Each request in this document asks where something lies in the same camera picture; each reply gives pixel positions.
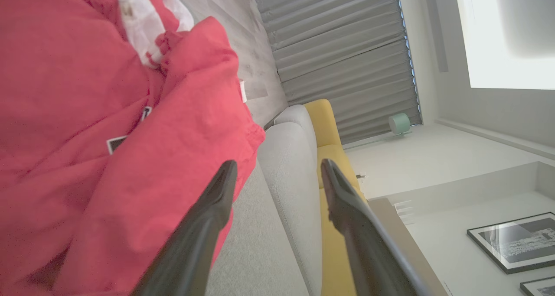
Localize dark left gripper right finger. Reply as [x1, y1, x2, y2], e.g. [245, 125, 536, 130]
[320, 159, 434, 296]

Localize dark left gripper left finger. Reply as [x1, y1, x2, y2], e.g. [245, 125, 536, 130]
[130, 159, 238, 296]

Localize red basketball jersey number 23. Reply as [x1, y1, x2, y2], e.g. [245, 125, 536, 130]
[0, 0, 266, 296]

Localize yellow sofa backrest cushion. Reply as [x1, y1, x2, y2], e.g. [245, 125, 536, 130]
[320, 187, 369, 296]
[304, 99, 343, 148]
[317, 144, 361, 192]

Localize beige panel behind sofa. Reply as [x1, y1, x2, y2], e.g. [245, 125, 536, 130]
[368, 197, 449, 296]

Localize large grey sofa seat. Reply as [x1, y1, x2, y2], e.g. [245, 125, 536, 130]
[204, 159, 310, 296]

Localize grey sofa seat cushion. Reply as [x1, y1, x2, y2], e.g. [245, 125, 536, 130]
[273, 104, 319, 158]
[257, 123, 323, 296]

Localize mint green floor lamp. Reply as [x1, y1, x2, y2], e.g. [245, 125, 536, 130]
[388, 113, 412, 137]

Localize grey pleated curtain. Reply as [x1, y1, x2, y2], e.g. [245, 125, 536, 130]
[251, 0, 423, 145]

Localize white slatted wall object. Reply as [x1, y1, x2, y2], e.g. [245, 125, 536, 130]
[392, 200, 415, 225]

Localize black framed wall picture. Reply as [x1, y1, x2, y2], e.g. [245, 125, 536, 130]
[467, 212, 555, 275]
[519, 276, 555, 296]

